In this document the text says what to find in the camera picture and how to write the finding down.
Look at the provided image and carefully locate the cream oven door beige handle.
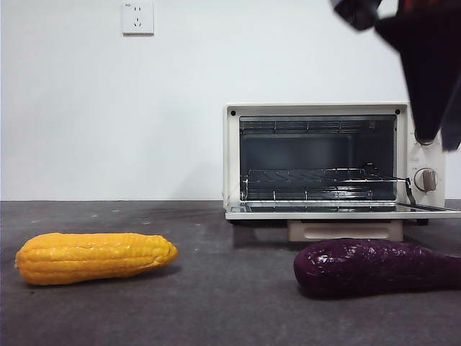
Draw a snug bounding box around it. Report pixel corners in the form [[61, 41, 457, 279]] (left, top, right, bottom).
[[225, 200, 461, 243]]

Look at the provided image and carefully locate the purple eggplant green stem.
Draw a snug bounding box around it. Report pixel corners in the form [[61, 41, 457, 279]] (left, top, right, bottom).
[[293, 237, 461, 299]]

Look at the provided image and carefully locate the cream toaster oven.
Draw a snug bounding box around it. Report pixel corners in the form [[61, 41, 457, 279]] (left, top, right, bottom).
[[222, 102, 447, 227]]

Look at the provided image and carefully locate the yellow corn cob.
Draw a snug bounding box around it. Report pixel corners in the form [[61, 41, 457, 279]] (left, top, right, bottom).
[[14, 232, 179, 286]]

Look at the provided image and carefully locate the metal wire oven rack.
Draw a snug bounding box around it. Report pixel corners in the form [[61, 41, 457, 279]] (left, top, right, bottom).
[[239, 166, 411, 201]]

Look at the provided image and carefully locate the white wall socket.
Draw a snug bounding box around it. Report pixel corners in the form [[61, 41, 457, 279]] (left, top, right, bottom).
[[122, 1, 155, 36]]

